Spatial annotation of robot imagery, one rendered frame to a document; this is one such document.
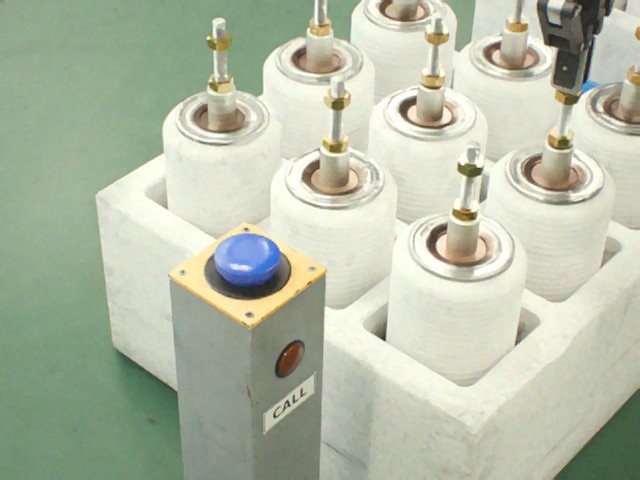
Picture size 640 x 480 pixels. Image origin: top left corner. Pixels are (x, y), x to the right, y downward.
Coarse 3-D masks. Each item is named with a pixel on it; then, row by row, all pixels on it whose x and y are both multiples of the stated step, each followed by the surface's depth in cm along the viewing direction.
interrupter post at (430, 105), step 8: (424, 88) 100; (432, 88) 100; (440, 88) 100; (424, 96) 100; (432, 96) 100; (440, 96) 100; (424, 104) 101; (432, 104) 101; (440, 104) 101; (416, 112) 102; (424, 112) 101; (432, 112) 101; (440, 112) 102; (424, 120) 102; (432, 120) 102
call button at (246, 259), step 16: (224, 240) 78; (240, 240) 78; (256, 240) 78; (272, 240) 78; (224, 256) 77; (240, 256) 77; (256, 256) 77; (272, 256) 77; (224, 272) 76; (240, 272) 76; (256, 272) 76; (272, 272) 76
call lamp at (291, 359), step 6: (294, 348) 79; (300, 348) 79; (288, 354) 79; (294, 354) 79; (300, 354) 80; (282, 360) 79; (288, 360) 79; (294, 360) 79; (300, 360) 80; (282, 366) 79; (288, 366) 79; (294, 366) 80; (282, 372) 79; (288, 372) 80
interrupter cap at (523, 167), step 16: (512, 160) 97; (528, 160) 98; (576, 160) 98; (592, 160) 98; (512, 176) 96; (528, 176) 96; (576, 176) 97; (592, 176) 96; (528, 192) 94; (544, 192) 95; (560, 192) 95; (576, 192) 95; (592, 192) 94
